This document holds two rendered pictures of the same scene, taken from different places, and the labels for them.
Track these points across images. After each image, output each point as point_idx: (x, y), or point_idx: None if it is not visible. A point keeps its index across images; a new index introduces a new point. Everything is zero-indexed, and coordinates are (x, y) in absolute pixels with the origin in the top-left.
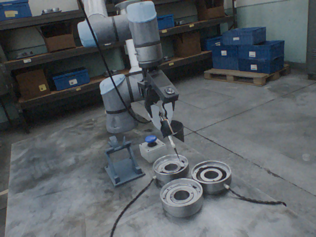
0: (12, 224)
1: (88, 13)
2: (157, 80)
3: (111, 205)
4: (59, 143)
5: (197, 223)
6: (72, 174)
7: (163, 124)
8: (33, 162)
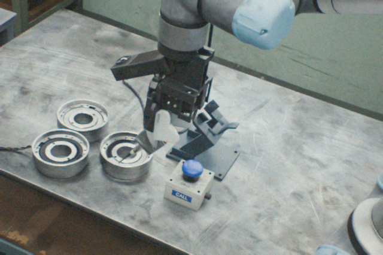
0: (244, 76)
1: None
2: (150, 53)
3: None
4: None
5: (55, 115)
6: (273, 135)
7: None
8: (373, 140)
